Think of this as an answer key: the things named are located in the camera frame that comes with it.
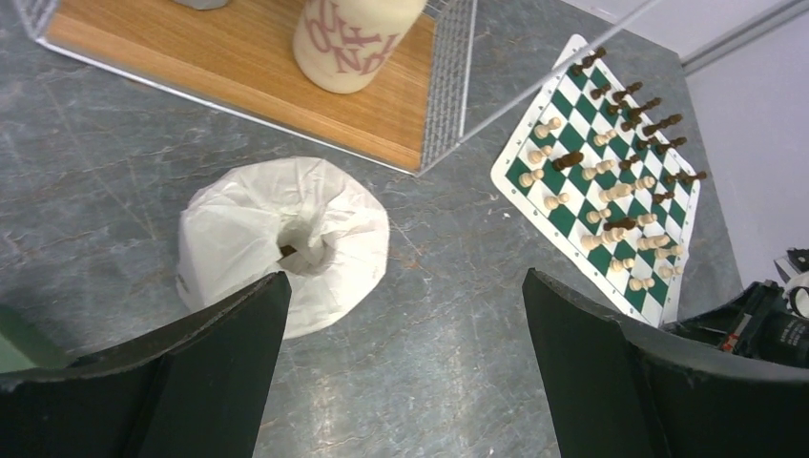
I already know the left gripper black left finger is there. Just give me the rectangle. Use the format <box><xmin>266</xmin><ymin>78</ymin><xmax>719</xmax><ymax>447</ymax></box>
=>
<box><xmin>1</xmin><ymin>272</ymin><xmax>292</xmax><ymax>457</ymax></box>

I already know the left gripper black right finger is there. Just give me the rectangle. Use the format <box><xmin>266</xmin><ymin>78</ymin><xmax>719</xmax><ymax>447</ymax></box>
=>
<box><xmin>522</xmin><ymin>269</ymin><xmax>808</xmax><ymax>457</ymax></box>

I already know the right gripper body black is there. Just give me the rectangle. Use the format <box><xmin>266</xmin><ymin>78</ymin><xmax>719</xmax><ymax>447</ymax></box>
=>
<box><xmin>663</xmin><ymin>281</ymin><xmax>808</xmax><ymax>368</ymax></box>

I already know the green white chess board mat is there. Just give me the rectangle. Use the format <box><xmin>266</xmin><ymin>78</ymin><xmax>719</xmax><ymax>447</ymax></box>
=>
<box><xmin>490</xmin><ymin>34</ymin><xmax>707</xmax><ymax>326</ymax></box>

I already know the green plastic bin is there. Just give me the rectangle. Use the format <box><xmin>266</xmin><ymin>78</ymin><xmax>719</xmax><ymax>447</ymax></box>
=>
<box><xmin>1</xmin><ymin>304</ymin><xmax>73</xmax><ymax>373</ymax></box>

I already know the white wrapped paper roll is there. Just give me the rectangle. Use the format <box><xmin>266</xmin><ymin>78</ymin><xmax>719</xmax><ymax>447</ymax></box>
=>
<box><xmin>176</xmin><ymin>156</ymin><xmax>390</xmax><ymax>340</ymax></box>

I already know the cream bottle pink lettering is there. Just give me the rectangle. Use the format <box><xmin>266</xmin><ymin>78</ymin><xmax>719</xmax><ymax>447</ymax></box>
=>
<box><xmin>292</xmin><ymin>0</ymin><xmax>427</xmax><ymax>94</ymax></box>

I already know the grey patterned mug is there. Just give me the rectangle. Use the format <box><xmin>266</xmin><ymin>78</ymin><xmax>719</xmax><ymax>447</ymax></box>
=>
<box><xmin>175</xmin><ymin>0</ymin><xmax>229</xmax><ymax>10</ymax></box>

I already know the white wire wooden shelf rack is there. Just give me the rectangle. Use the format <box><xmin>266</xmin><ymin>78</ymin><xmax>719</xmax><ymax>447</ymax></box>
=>
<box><xmin>12</xmin><ymin>0</ymin><xmax>665</xmax><ymax>178</ymax></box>

